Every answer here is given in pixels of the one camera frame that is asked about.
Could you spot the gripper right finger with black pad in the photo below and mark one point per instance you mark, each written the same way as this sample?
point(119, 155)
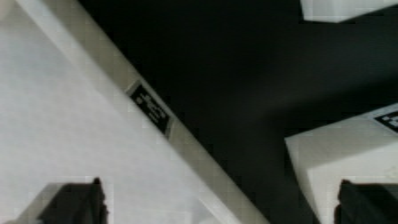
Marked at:
point(367, 203)

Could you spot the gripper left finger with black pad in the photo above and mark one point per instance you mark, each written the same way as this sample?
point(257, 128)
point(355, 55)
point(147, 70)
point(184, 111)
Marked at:
point(67, 204)

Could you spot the white desk leg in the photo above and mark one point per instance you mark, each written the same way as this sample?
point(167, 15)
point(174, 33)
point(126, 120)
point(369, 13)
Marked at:
point(344, 151)

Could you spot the white desk tabletop tray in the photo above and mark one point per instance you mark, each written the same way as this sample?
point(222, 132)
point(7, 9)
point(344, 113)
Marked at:
point(88, 130)

